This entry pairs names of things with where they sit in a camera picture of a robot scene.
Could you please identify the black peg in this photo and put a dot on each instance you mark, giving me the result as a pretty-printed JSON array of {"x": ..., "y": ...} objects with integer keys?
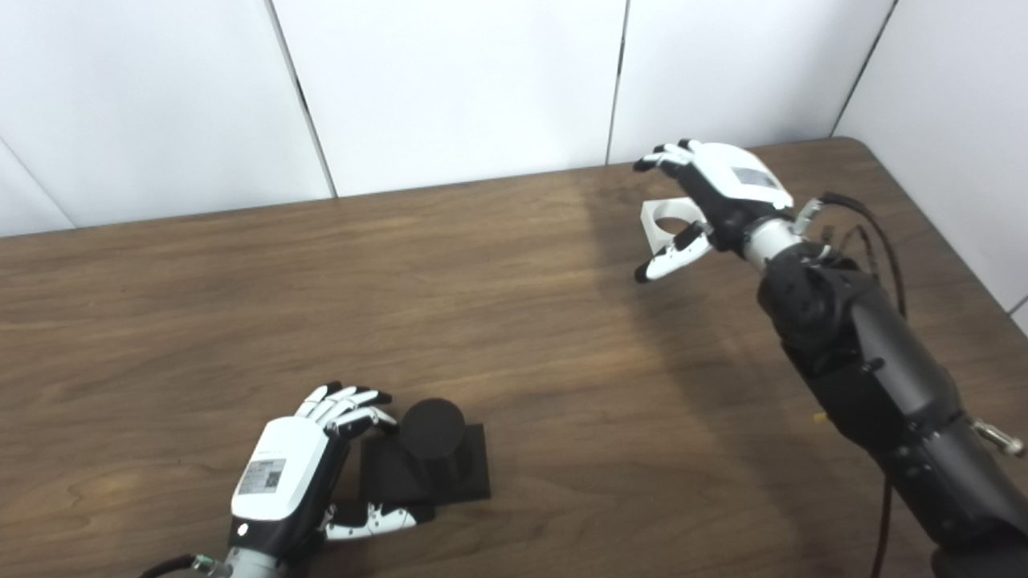
[{"x": 438, "y": 457}]

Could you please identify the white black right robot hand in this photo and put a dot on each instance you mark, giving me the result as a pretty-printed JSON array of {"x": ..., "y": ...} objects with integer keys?
[{"x": 727, "y": 189}]

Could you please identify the white square piece with hole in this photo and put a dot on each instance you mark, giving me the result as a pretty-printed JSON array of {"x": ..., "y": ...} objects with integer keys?
[{"x": 657, "y": 221}]

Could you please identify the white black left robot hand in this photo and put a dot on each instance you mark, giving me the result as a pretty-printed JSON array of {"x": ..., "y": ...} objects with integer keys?
[{"x": 281, "y": 474}]

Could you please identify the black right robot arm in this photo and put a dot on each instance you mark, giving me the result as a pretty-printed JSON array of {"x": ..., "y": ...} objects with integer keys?
[{"x": 875, "y": 361}]

